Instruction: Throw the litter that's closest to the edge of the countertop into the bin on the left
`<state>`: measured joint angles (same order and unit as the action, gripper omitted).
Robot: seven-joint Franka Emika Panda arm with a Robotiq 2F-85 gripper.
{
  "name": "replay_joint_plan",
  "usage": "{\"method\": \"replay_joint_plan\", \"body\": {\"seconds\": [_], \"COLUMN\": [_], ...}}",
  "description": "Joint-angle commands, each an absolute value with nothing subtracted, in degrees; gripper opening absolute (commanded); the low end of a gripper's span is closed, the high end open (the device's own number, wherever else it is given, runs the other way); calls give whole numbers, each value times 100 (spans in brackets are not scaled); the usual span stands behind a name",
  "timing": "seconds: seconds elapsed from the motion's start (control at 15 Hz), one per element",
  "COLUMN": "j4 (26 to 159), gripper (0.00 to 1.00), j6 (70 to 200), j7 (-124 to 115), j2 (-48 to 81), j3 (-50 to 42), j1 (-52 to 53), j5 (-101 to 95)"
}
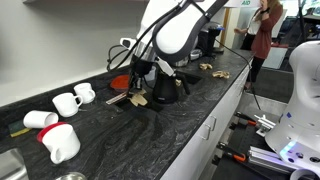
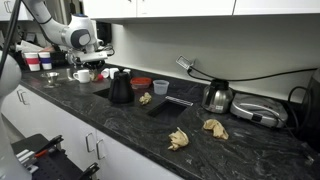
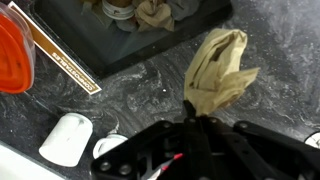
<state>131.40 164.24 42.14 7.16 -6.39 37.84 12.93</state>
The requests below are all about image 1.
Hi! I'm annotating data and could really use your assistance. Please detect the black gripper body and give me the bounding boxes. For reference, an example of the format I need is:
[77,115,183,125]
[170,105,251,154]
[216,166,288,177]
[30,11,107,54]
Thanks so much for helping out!
[130,57,155,79]

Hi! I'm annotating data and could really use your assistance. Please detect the recessed countertop bin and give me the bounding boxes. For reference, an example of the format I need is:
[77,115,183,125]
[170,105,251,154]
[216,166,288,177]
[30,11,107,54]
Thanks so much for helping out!
[114,93,165,123]
[175,70,203,85]

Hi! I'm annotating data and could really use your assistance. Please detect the red lidded container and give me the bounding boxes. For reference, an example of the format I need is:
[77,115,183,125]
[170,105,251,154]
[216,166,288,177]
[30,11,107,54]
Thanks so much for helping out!
[109,74,132,93]

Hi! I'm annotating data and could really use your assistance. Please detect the striped flat strip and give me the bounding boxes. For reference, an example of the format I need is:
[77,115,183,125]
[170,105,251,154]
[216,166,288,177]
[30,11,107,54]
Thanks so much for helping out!
[105,91,129,106]

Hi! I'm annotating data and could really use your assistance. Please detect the black gooseneck kettle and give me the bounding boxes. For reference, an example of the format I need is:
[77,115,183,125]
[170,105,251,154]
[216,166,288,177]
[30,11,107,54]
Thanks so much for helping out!
[151,68,191,106]

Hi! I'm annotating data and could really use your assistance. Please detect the stainless steel carafe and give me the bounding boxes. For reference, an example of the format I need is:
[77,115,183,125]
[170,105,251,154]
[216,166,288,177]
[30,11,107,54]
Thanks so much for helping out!
[172,55,191,68]

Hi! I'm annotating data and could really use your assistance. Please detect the black pod coffee machine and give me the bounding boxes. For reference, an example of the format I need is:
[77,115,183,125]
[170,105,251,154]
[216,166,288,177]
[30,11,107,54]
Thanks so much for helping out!
[195,20,225,57]

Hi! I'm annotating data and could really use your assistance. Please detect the white upper cabinet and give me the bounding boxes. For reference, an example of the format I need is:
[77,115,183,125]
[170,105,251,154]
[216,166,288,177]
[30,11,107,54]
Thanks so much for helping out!
[21,0,149,5]

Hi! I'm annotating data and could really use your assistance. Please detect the white cabinet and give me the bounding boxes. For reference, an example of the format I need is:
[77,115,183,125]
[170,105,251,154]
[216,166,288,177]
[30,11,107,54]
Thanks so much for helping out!
[21,0,149,5]
[159,61,252,180]

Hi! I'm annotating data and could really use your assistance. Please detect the white lower cabinet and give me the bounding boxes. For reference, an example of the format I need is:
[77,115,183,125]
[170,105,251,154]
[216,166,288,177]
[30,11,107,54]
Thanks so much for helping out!
[159,61,252,180]

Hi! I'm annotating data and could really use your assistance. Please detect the white mug with red rim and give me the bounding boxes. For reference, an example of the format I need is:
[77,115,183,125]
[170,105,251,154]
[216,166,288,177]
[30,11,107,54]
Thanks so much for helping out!
[36,121,82,166]

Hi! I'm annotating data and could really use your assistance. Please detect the plain white cup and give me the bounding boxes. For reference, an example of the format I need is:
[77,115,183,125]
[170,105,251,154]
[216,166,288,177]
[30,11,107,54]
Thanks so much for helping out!
[22,110,60,130]

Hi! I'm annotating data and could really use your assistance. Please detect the black and orange clamp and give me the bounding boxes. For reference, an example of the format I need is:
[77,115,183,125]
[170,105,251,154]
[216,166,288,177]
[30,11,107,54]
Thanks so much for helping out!
[234,111,258,128]
[216,142,248,164]

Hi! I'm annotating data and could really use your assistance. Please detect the black perforated robot table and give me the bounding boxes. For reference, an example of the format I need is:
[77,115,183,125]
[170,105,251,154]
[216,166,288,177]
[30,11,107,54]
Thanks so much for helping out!
[211,109,288,180]

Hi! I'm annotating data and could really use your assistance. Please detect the yellow and green sponge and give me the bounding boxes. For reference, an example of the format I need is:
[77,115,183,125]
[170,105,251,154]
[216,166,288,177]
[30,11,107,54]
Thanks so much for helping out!
[8,119,32,139]

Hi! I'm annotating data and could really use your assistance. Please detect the person in red cardigan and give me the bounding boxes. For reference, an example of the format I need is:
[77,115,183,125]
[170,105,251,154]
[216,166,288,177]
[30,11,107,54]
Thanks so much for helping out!
[233,0,284,92]

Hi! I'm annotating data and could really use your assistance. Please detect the white box with red top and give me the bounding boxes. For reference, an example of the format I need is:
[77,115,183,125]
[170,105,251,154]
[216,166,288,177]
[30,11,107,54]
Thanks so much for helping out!
[261,42,290,70]

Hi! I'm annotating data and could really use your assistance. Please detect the aluminium extrusion bar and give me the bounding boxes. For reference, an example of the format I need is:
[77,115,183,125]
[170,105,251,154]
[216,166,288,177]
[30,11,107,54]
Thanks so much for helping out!
[248,145,295,175]

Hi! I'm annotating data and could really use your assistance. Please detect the white board panel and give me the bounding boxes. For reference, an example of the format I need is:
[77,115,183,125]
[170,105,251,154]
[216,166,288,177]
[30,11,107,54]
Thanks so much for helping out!
[270,9,289,38]

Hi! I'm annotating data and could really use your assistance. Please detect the stainless steel sink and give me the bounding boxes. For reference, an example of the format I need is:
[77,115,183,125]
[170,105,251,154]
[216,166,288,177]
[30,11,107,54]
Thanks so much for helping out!
[0,148,29,180]

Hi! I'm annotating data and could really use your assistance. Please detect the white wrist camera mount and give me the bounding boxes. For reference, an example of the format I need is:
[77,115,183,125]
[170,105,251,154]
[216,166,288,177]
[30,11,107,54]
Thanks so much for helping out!
[153,55,175,78]

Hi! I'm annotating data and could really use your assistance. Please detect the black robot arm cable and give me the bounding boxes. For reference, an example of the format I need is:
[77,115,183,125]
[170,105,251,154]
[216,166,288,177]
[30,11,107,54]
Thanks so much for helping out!
[105,0,201,73]

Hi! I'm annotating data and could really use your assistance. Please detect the white mug with handle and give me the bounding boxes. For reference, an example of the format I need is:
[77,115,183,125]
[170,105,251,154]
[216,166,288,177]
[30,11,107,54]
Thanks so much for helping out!
[52,92,84,118]
[73,82,97,105]

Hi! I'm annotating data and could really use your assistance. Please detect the metal cabinet door handle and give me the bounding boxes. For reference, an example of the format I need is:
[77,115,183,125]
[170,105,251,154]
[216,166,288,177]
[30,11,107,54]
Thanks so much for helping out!
[209,115,218,132]
[199,123,212,141]

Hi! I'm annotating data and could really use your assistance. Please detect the wooden wall trim post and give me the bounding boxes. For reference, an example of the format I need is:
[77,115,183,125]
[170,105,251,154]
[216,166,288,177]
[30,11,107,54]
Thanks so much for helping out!
[219,7,232,48]

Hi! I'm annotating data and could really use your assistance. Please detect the thin black hanging cable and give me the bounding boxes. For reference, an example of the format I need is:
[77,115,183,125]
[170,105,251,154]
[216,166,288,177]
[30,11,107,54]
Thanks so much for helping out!
[214,38,263,111]

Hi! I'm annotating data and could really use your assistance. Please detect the metal bracket piece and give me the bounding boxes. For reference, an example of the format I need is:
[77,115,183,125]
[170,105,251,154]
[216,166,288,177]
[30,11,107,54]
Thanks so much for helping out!
[254,113,277,138]

